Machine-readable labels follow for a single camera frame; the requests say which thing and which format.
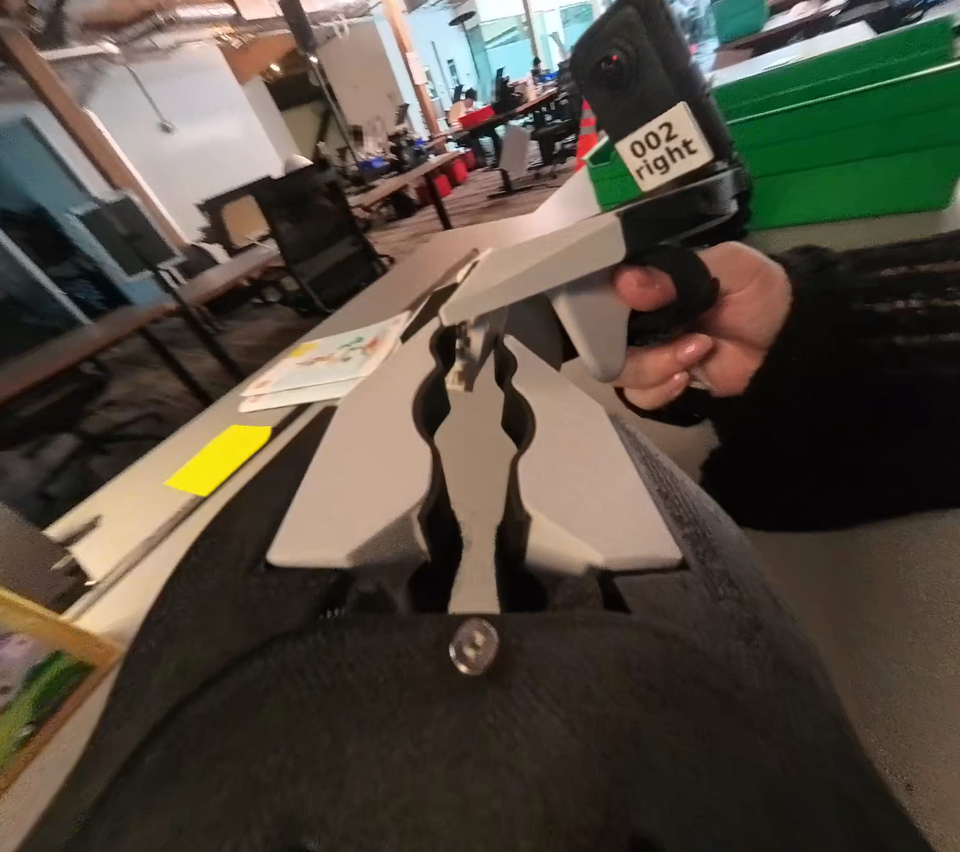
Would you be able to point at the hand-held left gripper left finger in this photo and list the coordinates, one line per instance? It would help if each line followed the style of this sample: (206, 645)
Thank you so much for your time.
(360, 477)

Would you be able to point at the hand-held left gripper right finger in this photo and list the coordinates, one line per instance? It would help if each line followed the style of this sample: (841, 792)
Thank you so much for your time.
(592, 492)

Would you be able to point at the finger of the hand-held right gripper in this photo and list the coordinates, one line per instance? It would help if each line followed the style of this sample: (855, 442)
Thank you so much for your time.
(577, 210)
(540, 267)

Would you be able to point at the white lego assembly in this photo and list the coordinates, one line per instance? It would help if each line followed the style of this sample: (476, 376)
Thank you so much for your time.
(469, 360)

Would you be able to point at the person's right forearm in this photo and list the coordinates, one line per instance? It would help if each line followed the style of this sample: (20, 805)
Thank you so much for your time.
(840, 409)

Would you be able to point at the lego instruction booklet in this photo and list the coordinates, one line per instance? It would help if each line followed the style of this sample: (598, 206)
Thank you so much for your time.
(330, 360)

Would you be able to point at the yellow lego box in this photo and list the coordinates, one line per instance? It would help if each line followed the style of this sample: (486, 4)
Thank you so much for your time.
(45, 687)

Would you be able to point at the person's right hand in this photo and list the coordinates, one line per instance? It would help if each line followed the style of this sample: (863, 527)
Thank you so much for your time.
(750, 312)

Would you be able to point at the orange traffic cone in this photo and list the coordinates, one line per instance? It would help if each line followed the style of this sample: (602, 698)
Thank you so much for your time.
(587, 139)

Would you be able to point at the yellow sticky note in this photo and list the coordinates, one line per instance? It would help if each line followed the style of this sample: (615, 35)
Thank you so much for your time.
(217, 458)

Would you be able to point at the background work table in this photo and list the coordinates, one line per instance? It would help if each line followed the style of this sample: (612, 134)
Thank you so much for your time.
(409, 178)

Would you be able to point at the green plastic bin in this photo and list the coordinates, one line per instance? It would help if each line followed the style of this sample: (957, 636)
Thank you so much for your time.
(832, 139)

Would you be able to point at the black office chair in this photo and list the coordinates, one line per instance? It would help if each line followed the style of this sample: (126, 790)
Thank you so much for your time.
(315, 229)

